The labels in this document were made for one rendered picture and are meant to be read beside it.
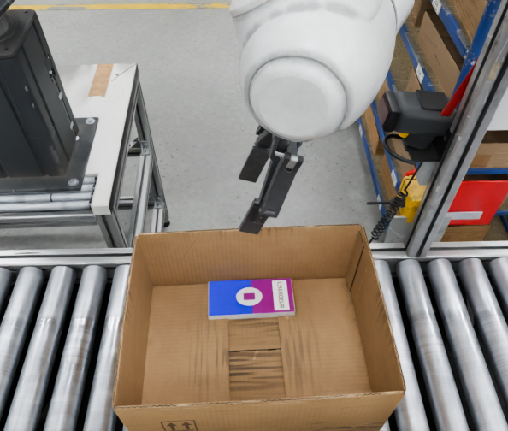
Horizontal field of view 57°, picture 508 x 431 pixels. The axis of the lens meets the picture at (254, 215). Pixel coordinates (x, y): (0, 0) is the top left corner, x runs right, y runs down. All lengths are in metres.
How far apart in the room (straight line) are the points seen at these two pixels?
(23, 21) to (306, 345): 0.84
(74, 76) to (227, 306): 0.91
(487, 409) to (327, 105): 0.69
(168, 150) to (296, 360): 1.65
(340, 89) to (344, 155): 2.00
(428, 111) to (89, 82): 1.00
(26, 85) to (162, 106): 1.62
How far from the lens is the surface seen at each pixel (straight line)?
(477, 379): 0.94
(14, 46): 1.04
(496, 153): 1.58
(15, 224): 1.23
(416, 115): 0.81
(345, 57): 0.34
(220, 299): 0.90
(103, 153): 1.24
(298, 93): 0.33
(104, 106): 1.39
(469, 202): 1.02
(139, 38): 3.24
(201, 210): 2.06
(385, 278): 0.98
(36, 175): 1.22
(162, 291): 0.94
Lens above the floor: 1.55
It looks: 50 degrees down
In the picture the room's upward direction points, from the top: straight up
